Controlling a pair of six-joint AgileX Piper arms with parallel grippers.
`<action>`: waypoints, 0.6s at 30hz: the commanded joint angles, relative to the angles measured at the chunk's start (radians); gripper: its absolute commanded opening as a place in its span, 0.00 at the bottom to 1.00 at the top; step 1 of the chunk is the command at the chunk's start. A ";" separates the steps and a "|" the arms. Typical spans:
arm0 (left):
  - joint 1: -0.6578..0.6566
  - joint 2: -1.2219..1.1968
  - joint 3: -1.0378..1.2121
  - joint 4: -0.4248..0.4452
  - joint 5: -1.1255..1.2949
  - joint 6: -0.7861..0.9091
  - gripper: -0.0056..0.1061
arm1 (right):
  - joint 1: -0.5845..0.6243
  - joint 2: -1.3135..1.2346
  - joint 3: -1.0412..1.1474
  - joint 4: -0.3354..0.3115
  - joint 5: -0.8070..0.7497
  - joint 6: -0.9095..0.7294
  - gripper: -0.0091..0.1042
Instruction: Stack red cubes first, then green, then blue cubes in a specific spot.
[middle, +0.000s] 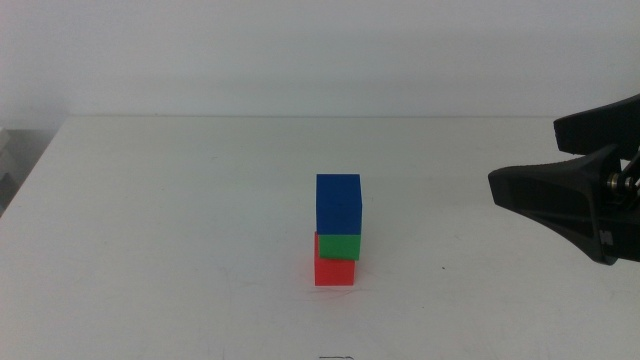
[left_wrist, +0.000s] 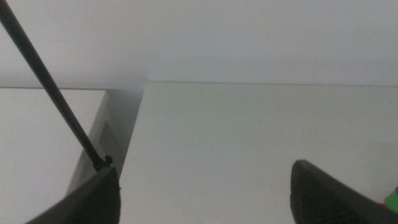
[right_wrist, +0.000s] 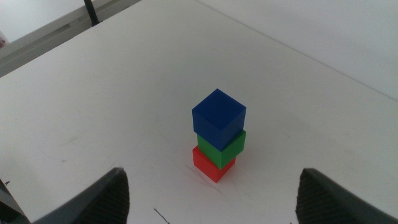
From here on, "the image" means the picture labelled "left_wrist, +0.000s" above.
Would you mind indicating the green cube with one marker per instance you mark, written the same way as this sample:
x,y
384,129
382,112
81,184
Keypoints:
x,y
393,200

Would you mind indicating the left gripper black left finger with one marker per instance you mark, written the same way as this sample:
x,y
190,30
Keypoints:
x,y
96,202

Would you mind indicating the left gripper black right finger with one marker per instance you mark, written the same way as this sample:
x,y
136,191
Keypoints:
x,y
317,196

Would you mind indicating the red cube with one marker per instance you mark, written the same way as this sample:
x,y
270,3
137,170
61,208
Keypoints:
x,y
382,205

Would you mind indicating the black slanted pole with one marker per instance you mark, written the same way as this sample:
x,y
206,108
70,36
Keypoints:
x,y
48,79

